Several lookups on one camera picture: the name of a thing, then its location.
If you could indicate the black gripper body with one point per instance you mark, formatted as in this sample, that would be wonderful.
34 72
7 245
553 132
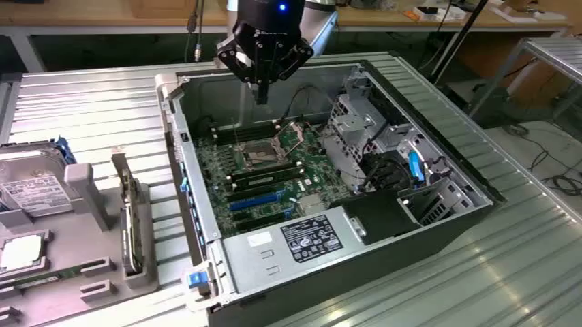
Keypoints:
269 24

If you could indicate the Nvidia graphics card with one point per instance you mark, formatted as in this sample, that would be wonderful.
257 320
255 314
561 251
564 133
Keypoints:
131 221

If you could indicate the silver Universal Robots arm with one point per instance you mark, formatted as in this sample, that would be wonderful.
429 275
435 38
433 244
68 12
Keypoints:
321 27

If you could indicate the metal socket cover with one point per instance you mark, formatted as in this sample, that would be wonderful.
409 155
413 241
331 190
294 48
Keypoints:
295 126

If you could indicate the silver disk bay cage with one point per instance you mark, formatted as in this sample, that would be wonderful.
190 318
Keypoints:
350 122

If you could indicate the wooden desk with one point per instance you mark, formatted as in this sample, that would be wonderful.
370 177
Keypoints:
386 20
91 13

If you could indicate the black RAM slot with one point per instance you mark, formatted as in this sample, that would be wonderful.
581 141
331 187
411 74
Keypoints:
246 136
265 173
263 169

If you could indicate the thin locking lever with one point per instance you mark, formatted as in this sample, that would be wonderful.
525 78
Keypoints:
237 136

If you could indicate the CPU socket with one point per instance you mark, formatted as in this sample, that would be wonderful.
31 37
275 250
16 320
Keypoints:
257 156

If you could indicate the orange and white box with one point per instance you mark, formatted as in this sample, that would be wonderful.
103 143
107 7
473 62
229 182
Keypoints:
431 14

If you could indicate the green Dell motherboard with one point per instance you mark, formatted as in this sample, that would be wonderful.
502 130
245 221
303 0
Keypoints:
314 170

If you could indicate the green RAM stick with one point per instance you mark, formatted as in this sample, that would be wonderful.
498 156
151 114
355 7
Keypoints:
46 276
269 178

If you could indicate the black stand pole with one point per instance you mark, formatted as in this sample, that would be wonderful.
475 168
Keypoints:
459 37

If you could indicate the blue card retention clip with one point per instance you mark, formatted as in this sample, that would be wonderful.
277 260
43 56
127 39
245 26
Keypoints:
183 184

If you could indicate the long black expansion slot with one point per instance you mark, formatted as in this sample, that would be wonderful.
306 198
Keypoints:
253 194
259 222

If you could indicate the silver chipset heatsink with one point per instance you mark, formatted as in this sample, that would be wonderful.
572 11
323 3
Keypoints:
310 202

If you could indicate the blue expansion slot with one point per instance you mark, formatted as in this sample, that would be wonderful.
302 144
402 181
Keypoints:
254 202

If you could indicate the brown wooden cabinet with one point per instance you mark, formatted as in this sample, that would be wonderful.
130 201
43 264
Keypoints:
492 51

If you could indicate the blue disk carrier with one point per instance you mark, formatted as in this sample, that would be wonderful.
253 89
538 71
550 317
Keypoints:
68 153

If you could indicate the short black expansion slot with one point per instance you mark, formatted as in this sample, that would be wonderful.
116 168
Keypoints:
241 215

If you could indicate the black plastic shroud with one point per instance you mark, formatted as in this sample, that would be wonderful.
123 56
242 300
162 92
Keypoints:
373 214

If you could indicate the white flat box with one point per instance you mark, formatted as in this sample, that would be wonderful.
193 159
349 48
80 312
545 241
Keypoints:
514 15

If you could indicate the perforated silver disk bay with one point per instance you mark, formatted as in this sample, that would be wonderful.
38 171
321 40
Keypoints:
446 201

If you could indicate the silver power supply unit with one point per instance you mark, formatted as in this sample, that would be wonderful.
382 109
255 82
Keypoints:
254 252

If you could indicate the metal slat side table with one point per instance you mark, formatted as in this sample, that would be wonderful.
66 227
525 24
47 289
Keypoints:
560 54

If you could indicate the silver hard disk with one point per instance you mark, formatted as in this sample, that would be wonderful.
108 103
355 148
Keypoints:
32 190

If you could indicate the blue case latch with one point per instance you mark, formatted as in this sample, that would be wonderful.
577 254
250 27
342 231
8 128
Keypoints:
197 279

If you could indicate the grey parts rack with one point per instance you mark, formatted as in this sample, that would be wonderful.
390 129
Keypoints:
68 245

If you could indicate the open black PC case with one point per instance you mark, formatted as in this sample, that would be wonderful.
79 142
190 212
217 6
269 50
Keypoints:
341 289

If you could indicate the silver CPU chip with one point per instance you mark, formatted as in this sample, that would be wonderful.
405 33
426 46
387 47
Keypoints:
20 253

